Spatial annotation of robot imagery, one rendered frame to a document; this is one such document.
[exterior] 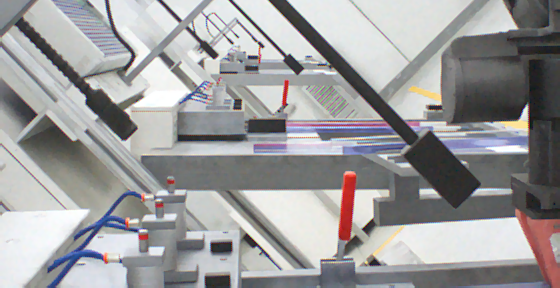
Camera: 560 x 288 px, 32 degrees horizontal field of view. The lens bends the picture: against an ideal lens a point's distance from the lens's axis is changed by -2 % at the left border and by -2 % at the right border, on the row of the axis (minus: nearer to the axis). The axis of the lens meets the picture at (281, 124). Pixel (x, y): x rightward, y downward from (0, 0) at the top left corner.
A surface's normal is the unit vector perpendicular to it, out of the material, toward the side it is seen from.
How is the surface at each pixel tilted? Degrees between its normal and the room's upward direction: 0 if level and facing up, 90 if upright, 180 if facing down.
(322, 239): 90
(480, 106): 113
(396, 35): 90
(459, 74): 73
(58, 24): 90
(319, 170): 90
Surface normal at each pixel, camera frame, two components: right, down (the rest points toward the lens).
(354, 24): 0.04, 0.09
